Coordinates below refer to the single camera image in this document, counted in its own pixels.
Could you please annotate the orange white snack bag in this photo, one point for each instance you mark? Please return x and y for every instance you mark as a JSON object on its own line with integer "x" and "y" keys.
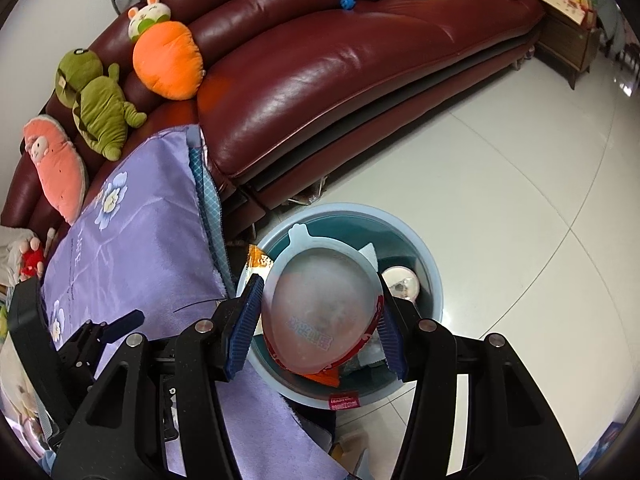
{"x": 259, "y": 260}

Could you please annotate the dark red leather sofa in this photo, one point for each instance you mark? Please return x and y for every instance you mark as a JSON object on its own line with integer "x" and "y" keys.
{"x": 350, "y": 85}

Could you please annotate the purple floral tablecloth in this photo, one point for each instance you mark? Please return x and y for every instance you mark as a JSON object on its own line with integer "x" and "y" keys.
{"x": 140, "y": 240}

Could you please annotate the orange carrot plush toy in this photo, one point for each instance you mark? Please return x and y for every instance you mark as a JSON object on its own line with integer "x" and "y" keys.
{"x": 167, "y": 60}

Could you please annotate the translucent plastic bowl red rim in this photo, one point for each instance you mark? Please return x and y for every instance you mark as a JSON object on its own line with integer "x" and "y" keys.
{"x": 320, "y": 310}

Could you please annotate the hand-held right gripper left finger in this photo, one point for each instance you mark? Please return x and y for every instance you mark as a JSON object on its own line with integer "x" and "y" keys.
{"x": 245, "y": 330}

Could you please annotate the red and beige plush doll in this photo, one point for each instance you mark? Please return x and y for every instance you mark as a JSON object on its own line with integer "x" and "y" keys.
{"x": 10, "y": 250}

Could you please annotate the red plush toy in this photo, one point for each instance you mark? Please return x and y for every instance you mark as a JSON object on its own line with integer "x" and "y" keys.
{"x": 32, "y": 260}

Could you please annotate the teal plastic trash bin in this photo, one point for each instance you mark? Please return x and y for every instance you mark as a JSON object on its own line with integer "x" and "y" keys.
{"x": 345, "y": 230}

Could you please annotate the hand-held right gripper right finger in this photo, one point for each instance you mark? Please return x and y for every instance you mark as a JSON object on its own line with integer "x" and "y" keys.
{"x": 392, "y": 340}

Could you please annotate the green plush toy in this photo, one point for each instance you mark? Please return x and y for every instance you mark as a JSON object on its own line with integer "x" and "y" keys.
{"x": 100, "y": 110}

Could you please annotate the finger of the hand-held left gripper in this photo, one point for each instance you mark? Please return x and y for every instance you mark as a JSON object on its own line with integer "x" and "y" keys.
{"x": 125, "y": 321}

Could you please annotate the small blue toy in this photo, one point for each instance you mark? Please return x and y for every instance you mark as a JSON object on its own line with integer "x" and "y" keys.
{"x": 348, "y": 2}

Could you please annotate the wooden side cabinet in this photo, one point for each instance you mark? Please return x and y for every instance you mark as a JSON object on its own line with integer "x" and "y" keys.
{"x": 565, "y": 45}

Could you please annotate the red patterned paper card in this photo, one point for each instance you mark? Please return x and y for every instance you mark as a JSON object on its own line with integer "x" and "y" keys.
{"x": 560, "y": 5}

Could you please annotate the pink plush pillow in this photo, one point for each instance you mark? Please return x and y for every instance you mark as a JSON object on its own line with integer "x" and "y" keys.
{"x": 57, "y": 175}

